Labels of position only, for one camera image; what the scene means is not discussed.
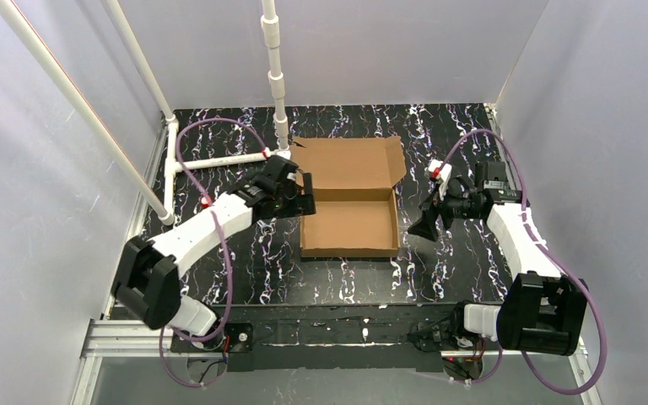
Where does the brown cardboard box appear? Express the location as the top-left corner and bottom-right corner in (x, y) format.
(290, 136), (407, 259)

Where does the red black knob toy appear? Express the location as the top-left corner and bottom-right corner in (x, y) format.
(199, 195), (213, 209)

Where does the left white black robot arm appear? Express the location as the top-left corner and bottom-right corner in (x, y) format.
(111, 155), (316, 342)

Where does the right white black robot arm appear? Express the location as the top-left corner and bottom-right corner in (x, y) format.
(408, 159), (587, 356)

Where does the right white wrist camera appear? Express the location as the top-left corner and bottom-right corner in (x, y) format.
(426, 159), (452, 200)

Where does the aluminium rail base frame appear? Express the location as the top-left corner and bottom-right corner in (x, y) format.
(72, 103), (589, 404)

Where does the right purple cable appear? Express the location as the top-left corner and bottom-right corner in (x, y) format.
(438, 128), (608, 397)

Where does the purple cable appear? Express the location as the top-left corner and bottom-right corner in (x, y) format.
(158, 117), (272, 389)
(438, 128), (608, 397)

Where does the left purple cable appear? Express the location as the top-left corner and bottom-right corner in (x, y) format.
(158, 117), (272, 389)

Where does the white pvc pipe frame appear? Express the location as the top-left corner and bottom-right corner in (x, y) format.
(0, 0), (294, 226)

